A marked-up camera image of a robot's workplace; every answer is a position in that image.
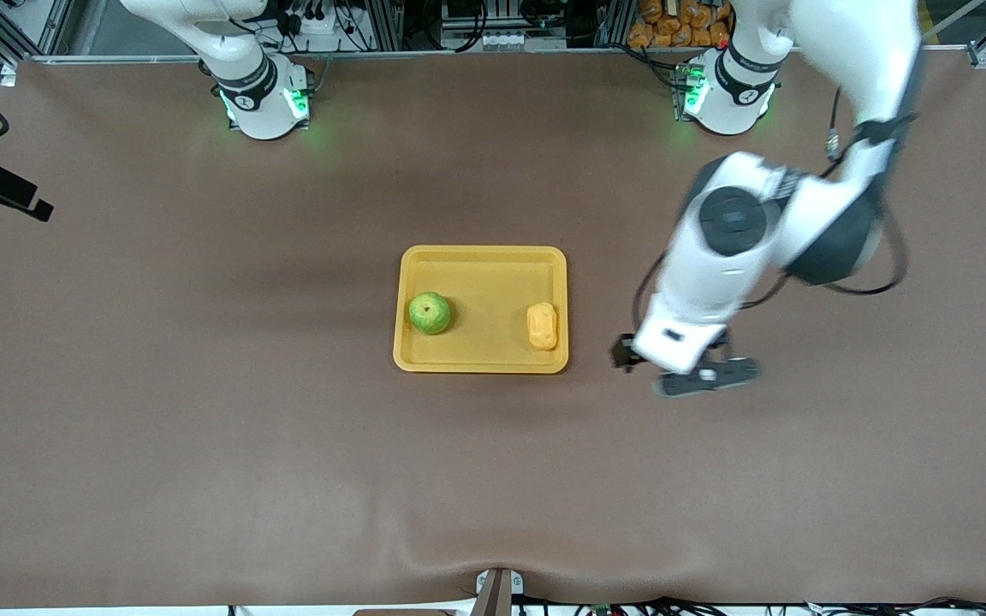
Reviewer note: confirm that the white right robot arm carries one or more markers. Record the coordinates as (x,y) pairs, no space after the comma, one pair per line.
(258,94)

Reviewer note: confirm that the green apple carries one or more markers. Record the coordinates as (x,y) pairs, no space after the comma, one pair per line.
(430,313)

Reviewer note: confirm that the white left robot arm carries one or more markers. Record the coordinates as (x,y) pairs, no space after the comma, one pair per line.
(861,51)

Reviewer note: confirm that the orange packaged snacks pile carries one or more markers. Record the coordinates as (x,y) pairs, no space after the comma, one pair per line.
(673,30)

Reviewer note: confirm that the yellow plastic tray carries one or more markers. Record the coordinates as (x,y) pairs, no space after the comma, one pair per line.
(484,282)

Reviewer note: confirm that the aluminium table edge rail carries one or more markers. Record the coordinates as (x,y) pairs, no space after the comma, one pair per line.
(459,53)

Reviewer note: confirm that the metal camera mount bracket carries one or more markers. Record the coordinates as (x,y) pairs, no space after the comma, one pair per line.
(497,595)

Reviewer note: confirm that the brown table mat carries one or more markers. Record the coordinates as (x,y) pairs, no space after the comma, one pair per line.
(493,470)

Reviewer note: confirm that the white power strip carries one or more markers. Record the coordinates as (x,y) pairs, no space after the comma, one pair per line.
(322,26)

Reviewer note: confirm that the yellow potato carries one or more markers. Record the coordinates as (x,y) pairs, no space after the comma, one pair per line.
(543,327)

